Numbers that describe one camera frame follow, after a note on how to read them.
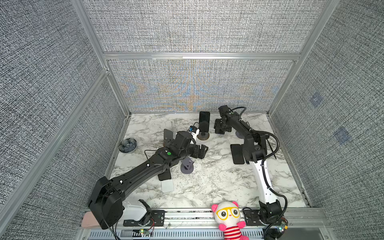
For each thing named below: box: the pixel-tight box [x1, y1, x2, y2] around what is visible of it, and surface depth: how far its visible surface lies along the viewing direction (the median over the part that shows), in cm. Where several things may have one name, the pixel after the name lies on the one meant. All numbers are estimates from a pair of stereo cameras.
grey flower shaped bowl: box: [118, 138, 138, 153], surface depth 99 cm
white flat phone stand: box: [161, 179, 174, 193], surface depth 85 cm
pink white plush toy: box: [211, 201, 249, 240], surface depth 69 cm
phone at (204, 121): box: [199, 111, 211, 133], surface depth 99 cm
